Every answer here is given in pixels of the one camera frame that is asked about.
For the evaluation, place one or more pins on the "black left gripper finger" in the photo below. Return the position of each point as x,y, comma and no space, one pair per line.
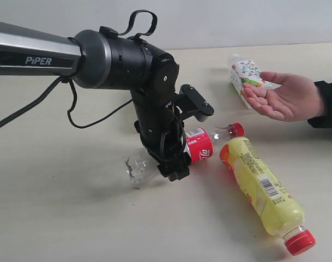
176,169

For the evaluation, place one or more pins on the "yellow juice bottle red cap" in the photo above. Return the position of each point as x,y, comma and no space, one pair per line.
279,213

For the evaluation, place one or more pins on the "person's open right hand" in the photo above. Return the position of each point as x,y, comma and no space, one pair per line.
296,99

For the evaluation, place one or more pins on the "white tea bottle colourful label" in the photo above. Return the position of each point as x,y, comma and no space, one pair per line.
244,70

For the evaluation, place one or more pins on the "clear red-label cola bottle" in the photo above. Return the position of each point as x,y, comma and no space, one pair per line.
201,143

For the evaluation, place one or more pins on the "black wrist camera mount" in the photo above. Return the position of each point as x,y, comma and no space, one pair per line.
191,103

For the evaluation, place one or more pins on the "black jacket sleeve forearm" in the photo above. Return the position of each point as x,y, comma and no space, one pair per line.
325,120

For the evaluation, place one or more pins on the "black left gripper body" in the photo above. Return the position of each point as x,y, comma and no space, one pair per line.
161,132

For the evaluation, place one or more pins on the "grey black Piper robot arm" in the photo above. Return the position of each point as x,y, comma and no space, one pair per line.
103,60

